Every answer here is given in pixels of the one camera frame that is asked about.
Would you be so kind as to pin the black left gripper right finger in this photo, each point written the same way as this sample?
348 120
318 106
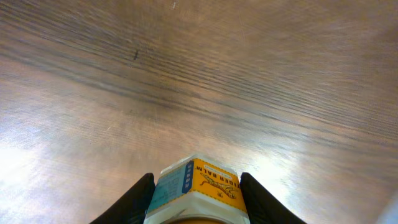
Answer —
262 206

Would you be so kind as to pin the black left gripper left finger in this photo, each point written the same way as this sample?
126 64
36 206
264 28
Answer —
132 206

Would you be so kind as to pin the small jar with gold lid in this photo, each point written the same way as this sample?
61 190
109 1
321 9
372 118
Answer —
197 188

